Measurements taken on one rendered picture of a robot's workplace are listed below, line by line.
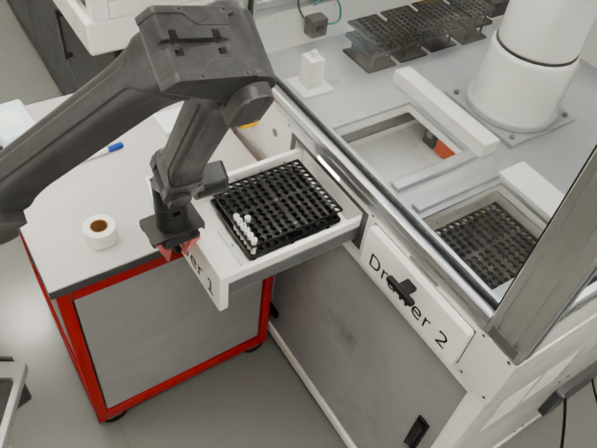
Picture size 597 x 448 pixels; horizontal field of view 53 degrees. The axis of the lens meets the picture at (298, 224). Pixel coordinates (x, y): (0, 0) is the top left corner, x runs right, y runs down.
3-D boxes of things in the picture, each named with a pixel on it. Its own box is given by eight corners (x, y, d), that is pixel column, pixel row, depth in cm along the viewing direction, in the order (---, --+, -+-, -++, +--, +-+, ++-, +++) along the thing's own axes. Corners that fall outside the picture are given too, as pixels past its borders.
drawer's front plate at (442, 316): (449, 366, 112) (468, 336, 104) (359, 260, 128) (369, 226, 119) (457, 363, 113) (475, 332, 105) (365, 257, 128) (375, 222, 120)
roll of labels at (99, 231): (82, 249, 129) (78, 237, 126) (88, 225, 134) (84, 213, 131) (115, 250, 130) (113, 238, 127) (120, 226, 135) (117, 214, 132)
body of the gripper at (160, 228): (206, 230, 109) (205, 203, 103) (154, 252, 105) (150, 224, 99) (190, 206, 112) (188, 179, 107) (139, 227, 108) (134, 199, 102)
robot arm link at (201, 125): (196, 1, 57) (234, 102, 56) (250, -6, 60) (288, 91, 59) (143, 157, 96) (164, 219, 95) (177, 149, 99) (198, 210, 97)
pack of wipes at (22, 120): (46, 142, 151) (42, 128, 147) (8, 156, 146) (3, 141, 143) (23, 110, 158) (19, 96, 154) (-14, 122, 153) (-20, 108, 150)
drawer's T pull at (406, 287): (409, 308, 111) (411, 304, 110) (385, 280, 114) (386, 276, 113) (424, 300, 112) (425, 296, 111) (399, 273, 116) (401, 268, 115)
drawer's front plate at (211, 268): (219, 312, 115) (220, 278, 107) (157, 214, 130) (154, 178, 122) (227, 308, 116) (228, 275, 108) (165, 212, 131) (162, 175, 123)
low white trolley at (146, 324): (101, 441, 177) (48, 292, 121) (36, 291, 210) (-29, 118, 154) (269, 355, 202) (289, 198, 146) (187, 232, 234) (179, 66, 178)
